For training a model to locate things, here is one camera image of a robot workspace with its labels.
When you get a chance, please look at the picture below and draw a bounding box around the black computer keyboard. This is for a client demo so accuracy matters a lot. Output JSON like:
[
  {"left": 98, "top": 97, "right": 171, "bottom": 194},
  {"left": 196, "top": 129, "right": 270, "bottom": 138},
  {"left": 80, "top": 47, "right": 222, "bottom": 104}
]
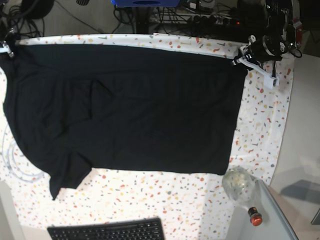
[{"left": 47, "top": 218, "right": 165, "bottom": 240}]

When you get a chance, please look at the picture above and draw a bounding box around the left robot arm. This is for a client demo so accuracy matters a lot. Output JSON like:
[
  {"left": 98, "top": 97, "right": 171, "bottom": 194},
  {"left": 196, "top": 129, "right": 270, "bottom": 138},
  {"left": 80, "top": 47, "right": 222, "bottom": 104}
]
[{"left": 232, "top": 0, "right": 303, "bottom": 89}]

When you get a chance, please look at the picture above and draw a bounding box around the frosted glass panel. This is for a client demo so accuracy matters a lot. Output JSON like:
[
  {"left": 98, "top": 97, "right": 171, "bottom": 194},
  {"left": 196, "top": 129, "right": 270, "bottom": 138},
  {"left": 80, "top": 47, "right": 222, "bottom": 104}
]
[{"left": 252, "top": 180, "right": 298, "bottom": 240}]

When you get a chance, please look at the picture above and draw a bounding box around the black t-shirt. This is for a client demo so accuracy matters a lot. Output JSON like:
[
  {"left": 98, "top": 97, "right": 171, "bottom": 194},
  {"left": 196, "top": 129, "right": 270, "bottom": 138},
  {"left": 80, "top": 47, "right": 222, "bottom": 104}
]
[{"left": 0, "top": 44, "right": 248, "bottom": 198}]

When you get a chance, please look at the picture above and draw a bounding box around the black round floor object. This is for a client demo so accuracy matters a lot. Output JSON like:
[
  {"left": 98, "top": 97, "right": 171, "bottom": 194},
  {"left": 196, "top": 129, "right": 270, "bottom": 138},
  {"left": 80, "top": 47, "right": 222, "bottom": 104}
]
[{"left": 20, "top": 0, "right": 55, "bottom": 20}]

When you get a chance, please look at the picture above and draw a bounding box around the black power strip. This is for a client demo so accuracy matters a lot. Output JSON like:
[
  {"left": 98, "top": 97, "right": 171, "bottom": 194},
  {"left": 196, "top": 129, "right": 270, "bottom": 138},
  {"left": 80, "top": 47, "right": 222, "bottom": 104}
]
[{"left": 190, "top": 15, "right": 244, "bottom": 27}]

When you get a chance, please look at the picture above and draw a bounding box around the white coiled cable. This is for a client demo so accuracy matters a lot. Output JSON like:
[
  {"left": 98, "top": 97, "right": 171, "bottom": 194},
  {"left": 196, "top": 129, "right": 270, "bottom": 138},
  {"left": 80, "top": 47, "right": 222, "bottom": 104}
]
[{"left": 1, "top": 124, "right": 48, "bottom": 183}]

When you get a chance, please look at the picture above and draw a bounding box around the terrazzo patterned tablecloth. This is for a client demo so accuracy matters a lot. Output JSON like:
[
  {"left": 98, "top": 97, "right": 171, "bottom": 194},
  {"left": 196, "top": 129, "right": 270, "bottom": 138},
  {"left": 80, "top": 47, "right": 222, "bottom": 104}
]
[{"left": 0, "top": 32, "right": 297, "bottom": 240}]

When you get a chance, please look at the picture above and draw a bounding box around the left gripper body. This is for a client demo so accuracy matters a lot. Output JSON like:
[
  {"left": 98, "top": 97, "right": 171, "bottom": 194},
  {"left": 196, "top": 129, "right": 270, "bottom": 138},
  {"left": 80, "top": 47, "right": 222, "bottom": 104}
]
[{"left": 247, "top": 35, "right": 287, "bottom": 63}]

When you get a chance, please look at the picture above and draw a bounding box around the clear plastic bottle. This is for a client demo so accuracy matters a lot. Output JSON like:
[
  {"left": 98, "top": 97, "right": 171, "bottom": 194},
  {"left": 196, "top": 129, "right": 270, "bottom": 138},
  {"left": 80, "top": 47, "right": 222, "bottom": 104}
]
[{"left": 222, "top": 166, "right": 263, "bottom": 227}]

